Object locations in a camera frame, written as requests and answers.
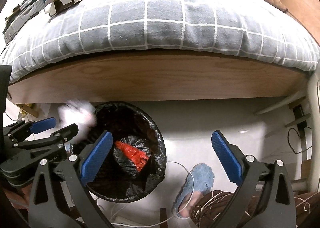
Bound white paper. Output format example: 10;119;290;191
57;100;97;145

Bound red plastic bag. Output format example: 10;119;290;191
115;141;149;172

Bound black-lined trash bin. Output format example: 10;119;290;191
87;101;167;203

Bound blue fuzzy slipper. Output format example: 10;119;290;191
173;163;214;219

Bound brown patterned trouser leg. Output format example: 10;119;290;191
190;190;320;228

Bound grey hard-shell suitcase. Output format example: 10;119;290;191
3;0;44;43

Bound grey checked bed sheet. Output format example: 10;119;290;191
1;0;319;82

